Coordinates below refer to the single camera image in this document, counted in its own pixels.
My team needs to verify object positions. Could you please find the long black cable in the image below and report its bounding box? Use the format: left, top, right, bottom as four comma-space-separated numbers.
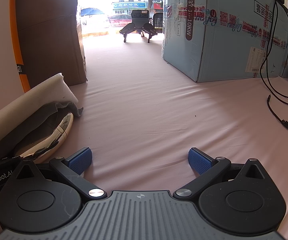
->
260, 0, 288, 107

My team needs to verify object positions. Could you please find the black cable with inline connector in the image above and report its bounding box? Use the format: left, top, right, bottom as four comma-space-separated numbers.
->
267, 94, 288, 138

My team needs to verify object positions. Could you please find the pink desktop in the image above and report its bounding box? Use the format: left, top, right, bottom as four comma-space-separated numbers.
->
0, 33, 288, 240

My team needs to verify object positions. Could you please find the grey felt cloth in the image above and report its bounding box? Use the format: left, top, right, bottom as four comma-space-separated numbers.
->
7, 101, 84, 156

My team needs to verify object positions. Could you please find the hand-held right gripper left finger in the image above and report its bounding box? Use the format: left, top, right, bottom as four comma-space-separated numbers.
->
11, 147, 107, 201

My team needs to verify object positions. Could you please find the orange-edged open box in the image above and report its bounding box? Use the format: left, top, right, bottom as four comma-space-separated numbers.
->
0, 0, 32, 122

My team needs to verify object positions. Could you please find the green shop sign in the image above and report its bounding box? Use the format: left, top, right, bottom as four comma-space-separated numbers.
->
113, 2, 147, 14

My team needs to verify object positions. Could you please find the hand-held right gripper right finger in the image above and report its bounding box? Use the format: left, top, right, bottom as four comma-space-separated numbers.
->
173, 148, 272, 201

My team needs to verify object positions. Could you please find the red car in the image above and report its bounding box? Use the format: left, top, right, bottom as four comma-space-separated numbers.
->
108, 14, 133, 28

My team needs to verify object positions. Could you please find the brown cardboard box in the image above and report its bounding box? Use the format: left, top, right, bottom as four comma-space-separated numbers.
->
15, 0, 88, 87

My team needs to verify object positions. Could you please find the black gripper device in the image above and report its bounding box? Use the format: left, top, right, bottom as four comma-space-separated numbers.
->
119, 9, 158, 43

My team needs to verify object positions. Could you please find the blue umbrella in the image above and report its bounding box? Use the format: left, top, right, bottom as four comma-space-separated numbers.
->
80, 7, 105, 17

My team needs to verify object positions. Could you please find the glossy cream and chrome object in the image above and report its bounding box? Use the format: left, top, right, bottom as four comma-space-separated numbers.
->
14, 112, 74, 163

